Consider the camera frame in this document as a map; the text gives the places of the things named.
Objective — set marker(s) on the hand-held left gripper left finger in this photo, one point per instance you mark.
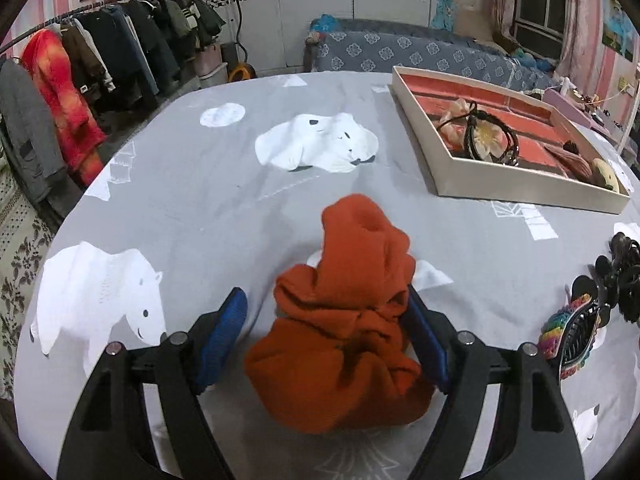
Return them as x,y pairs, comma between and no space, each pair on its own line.
220,345

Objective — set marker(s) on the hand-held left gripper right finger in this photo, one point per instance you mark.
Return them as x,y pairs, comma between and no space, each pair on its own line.
432,347

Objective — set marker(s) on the orange knit scrunchie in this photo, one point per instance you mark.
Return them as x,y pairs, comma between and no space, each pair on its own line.
345,330

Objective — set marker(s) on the rainbow hair claw clip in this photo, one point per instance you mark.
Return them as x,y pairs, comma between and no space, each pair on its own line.
555,330

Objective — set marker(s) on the shallow tray with red lining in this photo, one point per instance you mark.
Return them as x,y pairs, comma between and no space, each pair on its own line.
500,185

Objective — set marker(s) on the black hair claw clip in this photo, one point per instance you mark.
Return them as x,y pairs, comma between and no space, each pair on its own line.
625,270

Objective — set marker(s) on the ribbed hair scrunchie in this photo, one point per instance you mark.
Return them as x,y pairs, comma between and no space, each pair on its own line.
570,162

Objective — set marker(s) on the pineapple plush charm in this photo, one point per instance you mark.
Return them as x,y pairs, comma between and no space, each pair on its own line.
606,175

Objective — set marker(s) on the grey polar bear bedsheet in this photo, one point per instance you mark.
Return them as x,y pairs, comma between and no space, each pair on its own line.
200,200

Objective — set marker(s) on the patterned lace cloth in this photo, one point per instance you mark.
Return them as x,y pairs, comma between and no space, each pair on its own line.
20,260

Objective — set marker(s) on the standing garment steamer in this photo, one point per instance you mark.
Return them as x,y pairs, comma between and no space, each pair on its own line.
240,67

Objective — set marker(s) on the pink shelf unit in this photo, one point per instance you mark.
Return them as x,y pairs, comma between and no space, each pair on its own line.
575,107

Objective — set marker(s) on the blue patterned sofa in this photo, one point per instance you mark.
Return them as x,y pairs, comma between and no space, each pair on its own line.
400,52

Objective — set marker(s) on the row of hanging clothes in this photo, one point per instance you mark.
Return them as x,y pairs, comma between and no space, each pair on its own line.
100,60

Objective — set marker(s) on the blue hanging cloth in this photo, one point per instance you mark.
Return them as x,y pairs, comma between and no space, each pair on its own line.
442,12

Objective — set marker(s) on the blue bag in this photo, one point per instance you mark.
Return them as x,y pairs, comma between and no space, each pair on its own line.
324,23

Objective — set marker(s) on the white sliding door wardrobe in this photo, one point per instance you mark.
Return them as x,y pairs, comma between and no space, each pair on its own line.
325,5

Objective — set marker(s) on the window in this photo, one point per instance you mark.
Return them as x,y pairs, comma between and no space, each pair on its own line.
540,5

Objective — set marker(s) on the metal clothes rack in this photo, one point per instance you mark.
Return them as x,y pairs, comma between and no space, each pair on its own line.
90,6

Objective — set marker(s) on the pink floral curtain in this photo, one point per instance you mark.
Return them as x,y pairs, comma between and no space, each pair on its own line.
580,15

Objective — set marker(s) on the couple photo wall poster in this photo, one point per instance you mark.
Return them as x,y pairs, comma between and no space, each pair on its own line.
622,25

